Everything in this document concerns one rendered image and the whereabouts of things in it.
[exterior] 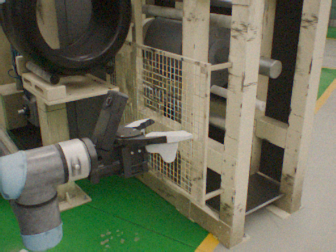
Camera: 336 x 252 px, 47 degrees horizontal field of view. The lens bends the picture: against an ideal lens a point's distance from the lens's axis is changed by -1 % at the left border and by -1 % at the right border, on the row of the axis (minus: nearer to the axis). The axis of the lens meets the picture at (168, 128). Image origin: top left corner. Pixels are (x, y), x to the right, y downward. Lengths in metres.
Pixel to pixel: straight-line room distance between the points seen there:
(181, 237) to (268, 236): 0.48
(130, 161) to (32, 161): 0.18
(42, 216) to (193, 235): 1.56
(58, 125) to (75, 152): 1.61
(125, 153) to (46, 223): 0.19
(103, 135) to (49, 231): 0.20
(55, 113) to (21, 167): 1.61
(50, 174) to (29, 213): 0.08
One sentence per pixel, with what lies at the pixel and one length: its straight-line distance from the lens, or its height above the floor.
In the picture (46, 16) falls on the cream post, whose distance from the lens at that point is 2.17.
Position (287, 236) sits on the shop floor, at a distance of 2.30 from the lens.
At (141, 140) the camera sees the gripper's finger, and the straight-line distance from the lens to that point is 0.73.
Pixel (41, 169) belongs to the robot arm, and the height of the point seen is 1.06.
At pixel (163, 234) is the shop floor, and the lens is 2.23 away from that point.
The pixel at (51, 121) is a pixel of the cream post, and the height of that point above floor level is 0.56.
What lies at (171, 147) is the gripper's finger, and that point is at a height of 1.05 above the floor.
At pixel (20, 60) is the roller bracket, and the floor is 0.93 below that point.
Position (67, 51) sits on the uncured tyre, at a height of 0.96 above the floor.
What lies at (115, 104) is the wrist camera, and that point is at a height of 1.14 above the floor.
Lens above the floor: 1.38
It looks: 23 degrees down
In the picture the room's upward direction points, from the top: straight up
